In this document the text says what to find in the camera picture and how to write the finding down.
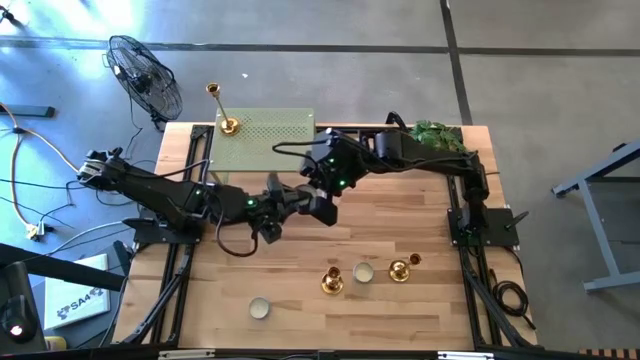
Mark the green plant in white pot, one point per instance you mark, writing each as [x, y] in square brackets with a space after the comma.
[437, 132]

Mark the silver metal bracket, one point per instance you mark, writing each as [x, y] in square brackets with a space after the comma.
[465, 355]
[187, 354]

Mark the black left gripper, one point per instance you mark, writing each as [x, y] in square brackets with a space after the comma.
[266, 210]

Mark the black floor fan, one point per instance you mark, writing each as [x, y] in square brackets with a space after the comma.
[145, 80]

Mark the yellow object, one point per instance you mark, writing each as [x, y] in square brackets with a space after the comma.
[56, 343]

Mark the blue patterned candle tin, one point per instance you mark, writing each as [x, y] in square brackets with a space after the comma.
[363, 273]
[259, 308]

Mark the green perforated metal shelf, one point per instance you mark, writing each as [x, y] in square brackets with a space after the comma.
[250, 145]

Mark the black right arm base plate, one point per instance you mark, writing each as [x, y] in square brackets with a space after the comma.
[500, 235]

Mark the black floor bar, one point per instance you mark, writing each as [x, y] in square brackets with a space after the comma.
[30, 111]

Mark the grey metal cart frame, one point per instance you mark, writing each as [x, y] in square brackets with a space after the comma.
[612, 281]

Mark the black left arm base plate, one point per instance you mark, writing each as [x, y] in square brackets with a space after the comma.
[150, 235]

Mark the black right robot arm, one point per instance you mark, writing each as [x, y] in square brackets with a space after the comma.
[425, 150]

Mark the black boom bar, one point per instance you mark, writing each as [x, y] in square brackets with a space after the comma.
[65, 269]

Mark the black stand with indicator light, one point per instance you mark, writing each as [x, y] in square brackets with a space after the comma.
[15, 315]

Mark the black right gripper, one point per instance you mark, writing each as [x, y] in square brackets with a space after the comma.
[324, 211]

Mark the white SA4 labelled box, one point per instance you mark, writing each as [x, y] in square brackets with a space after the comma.
[75, 295]

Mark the gold candlestick holder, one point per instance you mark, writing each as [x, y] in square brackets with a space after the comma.
[331, 286]
[399, 272]
[229, 126]

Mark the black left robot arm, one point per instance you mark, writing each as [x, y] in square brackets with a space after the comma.
[165, 192]

